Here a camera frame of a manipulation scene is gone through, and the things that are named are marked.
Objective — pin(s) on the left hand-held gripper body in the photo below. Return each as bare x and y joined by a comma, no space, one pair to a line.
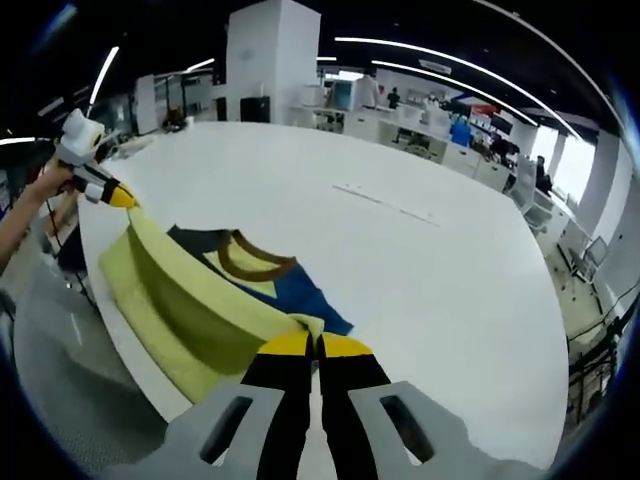
80,140

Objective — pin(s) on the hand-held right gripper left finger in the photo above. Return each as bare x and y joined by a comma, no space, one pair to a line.
280,400

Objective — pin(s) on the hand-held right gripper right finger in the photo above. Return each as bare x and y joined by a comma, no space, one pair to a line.
350,400

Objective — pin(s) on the yellow garment grey blue sleeves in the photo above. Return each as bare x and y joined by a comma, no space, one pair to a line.
190,310

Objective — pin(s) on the person's left hand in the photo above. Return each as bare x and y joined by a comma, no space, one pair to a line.
59,181

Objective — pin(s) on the straight ceiling light tube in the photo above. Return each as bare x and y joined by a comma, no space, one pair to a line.
104,75
25,141

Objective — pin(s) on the short ceiling light tube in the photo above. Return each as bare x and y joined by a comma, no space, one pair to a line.
199,65

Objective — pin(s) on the black cabinet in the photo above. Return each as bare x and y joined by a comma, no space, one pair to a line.
255,110

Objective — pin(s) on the white square pillar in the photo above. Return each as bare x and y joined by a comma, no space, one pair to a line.
272,55

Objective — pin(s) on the light blue machine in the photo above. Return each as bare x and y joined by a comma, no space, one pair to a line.
344,94

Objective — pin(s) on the row of white office chairs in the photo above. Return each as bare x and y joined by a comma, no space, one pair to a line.
540,215

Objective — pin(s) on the row of white cabinets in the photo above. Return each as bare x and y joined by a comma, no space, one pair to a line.
390,132

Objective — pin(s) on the blue storage bin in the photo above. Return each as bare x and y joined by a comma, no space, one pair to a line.
461,134

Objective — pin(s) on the long curved ceiling light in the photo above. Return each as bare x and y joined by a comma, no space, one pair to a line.
450,80
400,44

